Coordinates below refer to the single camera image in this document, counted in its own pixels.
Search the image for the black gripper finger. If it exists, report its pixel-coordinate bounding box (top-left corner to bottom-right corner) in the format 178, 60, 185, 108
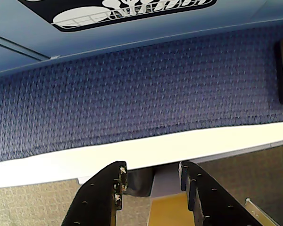
179, 161, 267, 226
61, 161, 129, 226

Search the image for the yellow plastic block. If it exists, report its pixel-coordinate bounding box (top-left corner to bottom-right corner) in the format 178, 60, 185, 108
149, 192, 191, 226

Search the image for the blue toy kitchen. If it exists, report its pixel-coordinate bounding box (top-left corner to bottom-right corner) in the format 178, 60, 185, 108
0, 0, 283, 76

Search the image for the silver metal bracket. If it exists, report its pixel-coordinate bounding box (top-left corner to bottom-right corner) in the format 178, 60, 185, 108
244, 197, 278, 226

